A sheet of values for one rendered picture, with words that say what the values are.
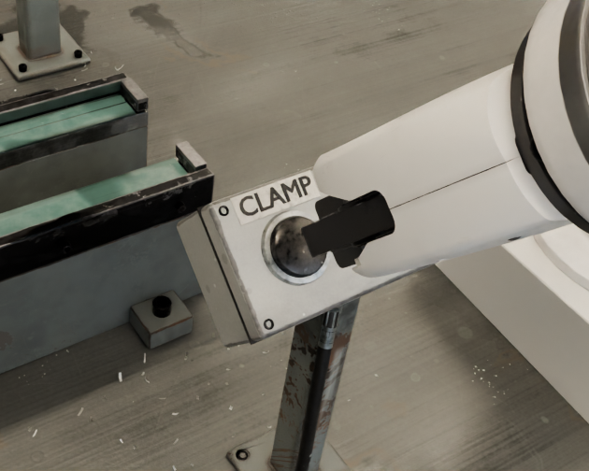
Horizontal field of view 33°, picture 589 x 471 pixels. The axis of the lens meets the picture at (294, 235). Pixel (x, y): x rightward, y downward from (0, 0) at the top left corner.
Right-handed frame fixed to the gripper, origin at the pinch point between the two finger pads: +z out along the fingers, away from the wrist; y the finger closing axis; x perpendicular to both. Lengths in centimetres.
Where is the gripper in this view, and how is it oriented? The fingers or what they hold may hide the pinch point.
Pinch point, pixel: (362, 221)
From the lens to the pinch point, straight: 42.6
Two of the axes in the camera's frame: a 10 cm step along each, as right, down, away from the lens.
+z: -4.4, 1.9, 8.8
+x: 3.7, 9.3, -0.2
